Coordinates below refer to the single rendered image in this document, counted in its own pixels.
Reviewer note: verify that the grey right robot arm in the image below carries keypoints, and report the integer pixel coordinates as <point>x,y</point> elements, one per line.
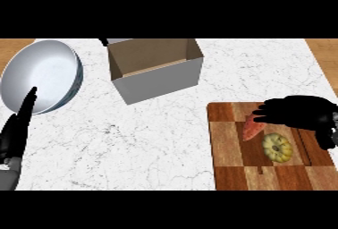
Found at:
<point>335,122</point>

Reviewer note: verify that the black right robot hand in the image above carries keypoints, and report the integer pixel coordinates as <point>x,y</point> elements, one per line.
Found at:
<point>297,112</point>

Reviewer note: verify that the orange sweet potato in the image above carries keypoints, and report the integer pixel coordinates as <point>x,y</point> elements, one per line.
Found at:
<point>252,129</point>

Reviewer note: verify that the yellow squash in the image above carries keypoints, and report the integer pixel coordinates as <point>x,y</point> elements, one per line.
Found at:
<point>278,147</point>

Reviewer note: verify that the white bowl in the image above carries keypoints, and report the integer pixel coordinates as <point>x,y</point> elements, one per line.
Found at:
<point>40,76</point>

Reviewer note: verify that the wooden cutting board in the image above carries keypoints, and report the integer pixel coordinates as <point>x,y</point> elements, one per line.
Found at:
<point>270,147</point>

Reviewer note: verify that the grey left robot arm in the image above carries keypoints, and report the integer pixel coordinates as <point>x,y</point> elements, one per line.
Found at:
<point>7,176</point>

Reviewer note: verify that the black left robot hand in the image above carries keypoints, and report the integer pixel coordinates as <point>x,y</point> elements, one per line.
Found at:
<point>19,125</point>

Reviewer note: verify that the cardboard box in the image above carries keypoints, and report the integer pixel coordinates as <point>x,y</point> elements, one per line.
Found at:
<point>155,70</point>

